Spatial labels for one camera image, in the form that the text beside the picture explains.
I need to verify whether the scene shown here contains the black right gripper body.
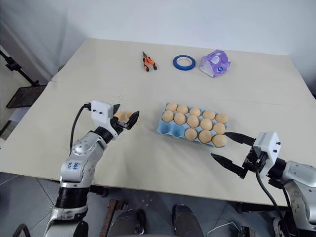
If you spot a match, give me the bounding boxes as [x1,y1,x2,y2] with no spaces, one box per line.
[238,144,265,180]

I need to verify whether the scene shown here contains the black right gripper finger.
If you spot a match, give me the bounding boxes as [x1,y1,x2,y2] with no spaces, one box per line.
[210,153,245,175]
[224,131,256,146]

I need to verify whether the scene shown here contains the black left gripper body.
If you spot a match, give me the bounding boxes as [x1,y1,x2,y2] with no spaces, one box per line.
[110,115,129,135]

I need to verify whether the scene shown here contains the blue egg carton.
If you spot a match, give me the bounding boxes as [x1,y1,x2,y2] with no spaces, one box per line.
[156,103,229,147]

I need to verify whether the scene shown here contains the blue tape roll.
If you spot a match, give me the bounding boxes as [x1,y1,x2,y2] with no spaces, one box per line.
[172,54,197,71]

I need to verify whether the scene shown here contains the dark rounded shape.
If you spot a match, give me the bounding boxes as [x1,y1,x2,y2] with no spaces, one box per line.
[171,203,204,237]
[111,208,147,237]

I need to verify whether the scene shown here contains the rusty metal bar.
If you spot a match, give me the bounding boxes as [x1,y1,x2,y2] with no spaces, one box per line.
[105,198,125,237]

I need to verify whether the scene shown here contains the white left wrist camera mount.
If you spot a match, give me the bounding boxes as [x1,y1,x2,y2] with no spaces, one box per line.
[90,100,119,137]

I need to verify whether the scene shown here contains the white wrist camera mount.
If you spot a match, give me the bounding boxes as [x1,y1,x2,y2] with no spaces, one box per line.
[253,131,281,177]
[90,100,119,137]

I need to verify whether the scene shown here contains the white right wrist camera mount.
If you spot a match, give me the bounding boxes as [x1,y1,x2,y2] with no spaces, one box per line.
[253,131,281,177]

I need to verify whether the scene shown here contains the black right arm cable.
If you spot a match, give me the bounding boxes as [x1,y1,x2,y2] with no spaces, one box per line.
[255,169,292,237]

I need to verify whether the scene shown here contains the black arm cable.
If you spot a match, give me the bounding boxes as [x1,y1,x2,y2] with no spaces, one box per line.
[70,102,93,154]
[255,169,292,237]

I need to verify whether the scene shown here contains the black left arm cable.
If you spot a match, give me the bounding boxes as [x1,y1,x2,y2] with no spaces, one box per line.
[70,102,93,154]

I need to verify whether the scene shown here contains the orange handled pliers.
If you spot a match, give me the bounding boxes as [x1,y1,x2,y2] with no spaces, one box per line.
[141,50,158,73]

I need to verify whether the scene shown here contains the thin white floor cable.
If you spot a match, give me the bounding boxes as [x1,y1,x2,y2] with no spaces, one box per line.
[206,221,239,237]

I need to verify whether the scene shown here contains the black table leg bracket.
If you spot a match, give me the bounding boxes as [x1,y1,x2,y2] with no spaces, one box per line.
[88,185,109,198]

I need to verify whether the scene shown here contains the black stand with base plate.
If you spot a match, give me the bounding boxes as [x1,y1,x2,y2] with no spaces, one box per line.
[0,44,48,109]

